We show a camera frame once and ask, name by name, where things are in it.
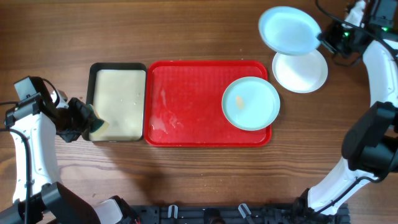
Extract white round plate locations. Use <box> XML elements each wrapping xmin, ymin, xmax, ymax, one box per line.
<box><xmin>272</xmin><ymin>50</ymin><xmax>328</xmax><ymax>93</ymax></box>

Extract red plastic tray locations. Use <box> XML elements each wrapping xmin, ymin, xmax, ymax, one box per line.
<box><xmin>144</xmin><ymin>60</ymin><xmax>272</xmax><ymax>147</ymax></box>

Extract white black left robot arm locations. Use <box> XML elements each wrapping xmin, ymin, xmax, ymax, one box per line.
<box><xmin>1</xmin><ymin>97</ymin><xmax>103</xmax><ymax>223</ymax></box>

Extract light blue round plate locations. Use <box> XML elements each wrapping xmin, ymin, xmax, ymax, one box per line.
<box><xmin>258</xmin><ymin>6</ymin><xmax>322</xmax><ymax>55</ymax></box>

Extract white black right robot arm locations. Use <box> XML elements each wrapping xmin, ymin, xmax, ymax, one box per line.
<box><xmin>295</xmin><ymin>21</ymin><xmax>397</xmax><ymax>219</ymax></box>

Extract green yellow sponge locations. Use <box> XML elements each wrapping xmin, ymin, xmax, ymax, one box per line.
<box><xmin>88</xmin><ymin>104</ymin><xmax>109</xmax><ymax>136</ymax></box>

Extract black water basin tray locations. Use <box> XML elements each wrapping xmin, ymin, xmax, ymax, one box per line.
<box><xmin>83</xmin><ymin>62</ymin><xmax>147</xmax><ymax>142</ymax></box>

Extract mint green round plate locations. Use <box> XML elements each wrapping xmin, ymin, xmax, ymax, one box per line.
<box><xmin>221</xmin><ymin>77</ymin><xmax>280</xmax><ymax>131</ymax></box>

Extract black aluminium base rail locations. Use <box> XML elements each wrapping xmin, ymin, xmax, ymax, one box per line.
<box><xmin>120</xmin><ymin>203</ymin><xmax>351</xmax><ymax>224</ymax></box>

